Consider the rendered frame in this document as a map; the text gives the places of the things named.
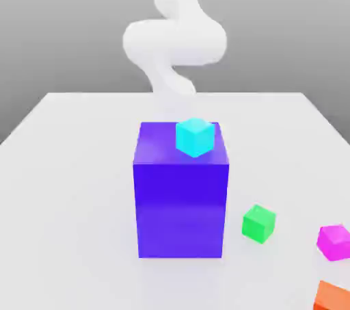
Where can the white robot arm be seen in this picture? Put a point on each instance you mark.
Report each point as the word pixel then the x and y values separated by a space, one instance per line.
pixel 175 39

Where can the small cyan cube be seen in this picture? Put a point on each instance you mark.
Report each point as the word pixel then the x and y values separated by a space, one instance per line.
pixel 194 137

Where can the small green cube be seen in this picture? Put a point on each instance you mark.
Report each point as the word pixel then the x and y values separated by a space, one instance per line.
pixel 258 224

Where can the small magenta cube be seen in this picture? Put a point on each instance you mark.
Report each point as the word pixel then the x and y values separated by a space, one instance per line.
pixel 335 243

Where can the large purple box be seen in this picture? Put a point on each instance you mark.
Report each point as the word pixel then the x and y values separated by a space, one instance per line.
pixel 180 206

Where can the large orange box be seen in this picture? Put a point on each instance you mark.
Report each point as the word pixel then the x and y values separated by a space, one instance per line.
pixel 333 296

